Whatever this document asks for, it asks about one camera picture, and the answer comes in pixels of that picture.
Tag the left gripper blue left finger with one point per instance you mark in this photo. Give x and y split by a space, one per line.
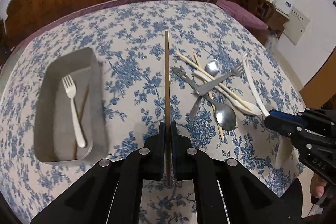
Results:
110 192

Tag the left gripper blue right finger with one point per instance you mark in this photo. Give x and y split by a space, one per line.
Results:
225 191

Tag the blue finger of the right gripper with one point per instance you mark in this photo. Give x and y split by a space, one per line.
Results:
285 129
276 116

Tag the large steel spoon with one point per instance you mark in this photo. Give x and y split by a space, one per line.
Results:
224 114

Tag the light bamboo chopstick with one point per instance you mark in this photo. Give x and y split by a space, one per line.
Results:
213 106
232 94

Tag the steel fork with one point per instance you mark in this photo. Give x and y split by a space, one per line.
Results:
235 71

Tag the dark wooden chopstick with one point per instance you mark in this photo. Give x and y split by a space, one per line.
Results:
80 115
167 110

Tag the dark steel spork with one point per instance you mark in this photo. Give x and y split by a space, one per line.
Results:
182 75

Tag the white plastic fork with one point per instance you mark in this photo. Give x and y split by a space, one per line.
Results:
70 89

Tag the small steel spoon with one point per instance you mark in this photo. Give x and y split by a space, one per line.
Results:
212 67

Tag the person's right hand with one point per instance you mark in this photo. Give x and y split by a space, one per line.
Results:
317 185

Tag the brown cardboard sheet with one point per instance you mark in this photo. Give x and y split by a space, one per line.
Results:
319 92

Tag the plastic bag under table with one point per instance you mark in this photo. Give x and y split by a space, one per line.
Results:
271 42

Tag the grey metal tray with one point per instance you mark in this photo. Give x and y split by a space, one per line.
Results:
54 131

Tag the blue floral tablecloth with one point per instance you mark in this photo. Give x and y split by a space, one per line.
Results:
128 42

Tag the purple armchair cushion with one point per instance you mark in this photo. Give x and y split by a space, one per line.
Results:
244 17

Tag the wooden side table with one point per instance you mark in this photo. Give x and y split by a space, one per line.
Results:
268 13

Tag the white router box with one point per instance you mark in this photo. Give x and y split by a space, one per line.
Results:
283 6

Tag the purple sofa cushion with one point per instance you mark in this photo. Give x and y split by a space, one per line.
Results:
74 15

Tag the white wall panel cover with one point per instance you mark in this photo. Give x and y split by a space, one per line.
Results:
296 26

